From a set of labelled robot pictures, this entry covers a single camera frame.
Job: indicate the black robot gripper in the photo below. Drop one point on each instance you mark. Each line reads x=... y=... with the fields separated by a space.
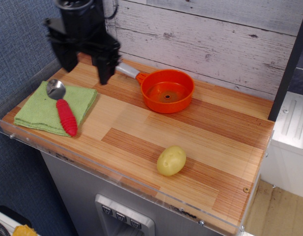
x=82 y=28

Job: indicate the red handled ice cream scoop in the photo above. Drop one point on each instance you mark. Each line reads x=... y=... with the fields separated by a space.
x=56 y=90

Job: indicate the green folded towel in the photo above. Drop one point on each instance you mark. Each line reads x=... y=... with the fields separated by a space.
x=40 y=111

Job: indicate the yellow toy potato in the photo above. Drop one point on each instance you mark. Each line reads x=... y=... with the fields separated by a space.
x=171 y=161

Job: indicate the grey toy fridge cabinet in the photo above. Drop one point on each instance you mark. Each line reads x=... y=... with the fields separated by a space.
x=78 y=188

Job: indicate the clear acrylic table guard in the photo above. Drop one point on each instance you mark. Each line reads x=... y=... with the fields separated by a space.
x=26 y=59

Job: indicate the silver dispenser button panel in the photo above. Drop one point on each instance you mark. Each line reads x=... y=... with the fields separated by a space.
x=119 y=220

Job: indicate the yellow object at corner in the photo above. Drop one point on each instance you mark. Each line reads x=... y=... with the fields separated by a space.
x=24 y=230

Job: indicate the white toy sink unit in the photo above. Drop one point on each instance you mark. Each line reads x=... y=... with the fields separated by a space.
x=282 y=165

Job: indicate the orange pot with grey handle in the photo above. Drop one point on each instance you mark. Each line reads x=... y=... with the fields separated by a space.
x=164 y=91

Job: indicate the dark grey right post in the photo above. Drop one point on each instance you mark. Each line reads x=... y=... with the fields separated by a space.
x=288 y=75

